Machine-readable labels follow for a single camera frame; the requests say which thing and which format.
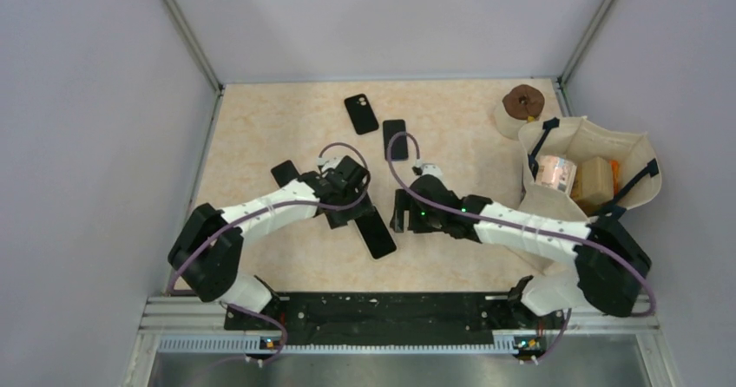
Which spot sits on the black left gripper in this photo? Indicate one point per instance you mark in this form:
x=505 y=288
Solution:
x=339 y=219

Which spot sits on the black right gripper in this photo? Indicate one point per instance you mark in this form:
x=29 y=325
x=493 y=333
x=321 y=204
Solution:
x=404 y=203

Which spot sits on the white-edged black phone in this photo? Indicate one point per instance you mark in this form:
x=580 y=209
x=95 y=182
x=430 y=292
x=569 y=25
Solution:
x=284 y=173

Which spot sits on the blue-edged black phone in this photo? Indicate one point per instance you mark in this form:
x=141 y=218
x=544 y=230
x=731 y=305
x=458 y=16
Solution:
x=395 y=140

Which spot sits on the black phone case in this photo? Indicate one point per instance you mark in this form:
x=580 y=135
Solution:
x=361 y=114

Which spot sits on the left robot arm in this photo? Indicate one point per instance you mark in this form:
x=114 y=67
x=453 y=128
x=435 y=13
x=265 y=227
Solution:
x=206 y=254

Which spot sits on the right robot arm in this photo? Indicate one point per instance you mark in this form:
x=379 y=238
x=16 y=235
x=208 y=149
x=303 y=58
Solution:
x=603 y=266

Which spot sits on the pink patterned roll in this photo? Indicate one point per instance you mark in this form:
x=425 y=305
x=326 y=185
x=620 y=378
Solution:
x=556 y=173

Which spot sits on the brown-topped paper roll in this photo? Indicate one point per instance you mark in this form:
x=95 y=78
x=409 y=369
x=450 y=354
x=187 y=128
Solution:
x=521 y=105

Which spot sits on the brown cardboard box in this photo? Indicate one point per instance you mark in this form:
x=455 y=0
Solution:
x=593 y=184

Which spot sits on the orange item in bag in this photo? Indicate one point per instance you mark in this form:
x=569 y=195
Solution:
x=615 y=169

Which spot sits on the cream canvas tote bag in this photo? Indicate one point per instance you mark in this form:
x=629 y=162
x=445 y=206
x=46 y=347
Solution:
x=578 y=139

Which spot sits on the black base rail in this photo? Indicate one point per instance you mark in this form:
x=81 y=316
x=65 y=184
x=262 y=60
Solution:
x=393 y=318

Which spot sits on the aluminium frame rail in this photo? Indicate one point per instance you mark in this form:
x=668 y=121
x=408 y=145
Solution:
x=184 y=324

